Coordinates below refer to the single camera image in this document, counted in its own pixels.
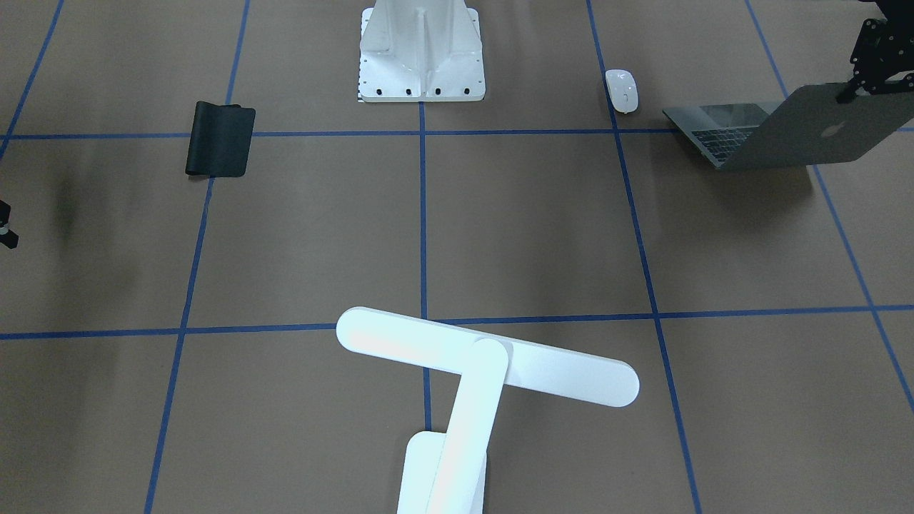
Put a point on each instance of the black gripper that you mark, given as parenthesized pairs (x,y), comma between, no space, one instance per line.
(872,53)

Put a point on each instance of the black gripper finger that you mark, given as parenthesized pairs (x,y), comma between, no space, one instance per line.
(9,238)

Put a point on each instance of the grey laptop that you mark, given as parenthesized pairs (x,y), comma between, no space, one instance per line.
(810,127)

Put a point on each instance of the black mouse pad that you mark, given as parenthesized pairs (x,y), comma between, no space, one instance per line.
(220,140)

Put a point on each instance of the white desk lamp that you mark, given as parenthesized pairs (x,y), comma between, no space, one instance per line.
(445,472)

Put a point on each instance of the white wireless mouse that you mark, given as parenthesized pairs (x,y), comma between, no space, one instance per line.
(622,90)

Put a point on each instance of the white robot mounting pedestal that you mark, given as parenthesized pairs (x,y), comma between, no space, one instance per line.
(420,51)

